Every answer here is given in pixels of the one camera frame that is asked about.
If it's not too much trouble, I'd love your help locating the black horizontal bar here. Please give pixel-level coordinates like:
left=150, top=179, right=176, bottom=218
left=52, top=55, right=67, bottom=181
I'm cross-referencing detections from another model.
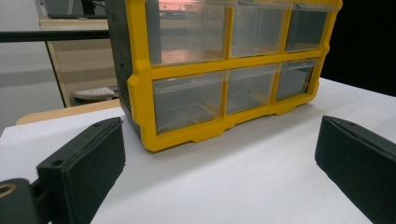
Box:
left=0, top=30, right=110, bottom=44

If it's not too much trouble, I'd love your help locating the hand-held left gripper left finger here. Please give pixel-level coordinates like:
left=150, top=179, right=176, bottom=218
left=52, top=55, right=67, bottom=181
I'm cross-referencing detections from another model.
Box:
left=36, top=117, right=127, bottom=224

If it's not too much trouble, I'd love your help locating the grey round seat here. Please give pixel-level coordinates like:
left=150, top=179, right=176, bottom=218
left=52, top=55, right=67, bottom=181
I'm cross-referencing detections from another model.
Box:
left=72, top=87, right=117, bottom=101

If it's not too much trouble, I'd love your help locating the yellow black drawer organizer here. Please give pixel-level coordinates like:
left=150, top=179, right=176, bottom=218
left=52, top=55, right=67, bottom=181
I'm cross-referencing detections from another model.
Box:
left=105, top=0, right=344, bottom=153

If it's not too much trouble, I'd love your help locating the beige wooden cabinet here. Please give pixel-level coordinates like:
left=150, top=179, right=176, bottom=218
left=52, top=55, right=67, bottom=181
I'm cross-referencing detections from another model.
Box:
left=38, top=17, right=120, bottom=108

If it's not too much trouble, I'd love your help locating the white table sheet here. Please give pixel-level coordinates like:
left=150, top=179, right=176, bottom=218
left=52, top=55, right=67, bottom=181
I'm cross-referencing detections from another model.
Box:
left=0, top=77, right=396, bottom=224

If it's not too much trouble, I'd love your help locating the wooden table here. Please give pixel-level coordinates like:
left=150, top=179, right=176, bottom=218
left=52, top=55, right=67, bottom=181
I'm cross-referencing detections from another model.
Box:
left=15, top=98, right=122, bottom=126

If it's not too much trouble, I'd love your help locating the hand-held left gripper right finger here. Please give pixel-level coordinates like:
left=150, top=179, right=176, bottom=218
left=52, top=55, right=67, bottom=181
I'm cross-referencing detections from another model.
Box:
left=315, top=115, right=396, bottom=224

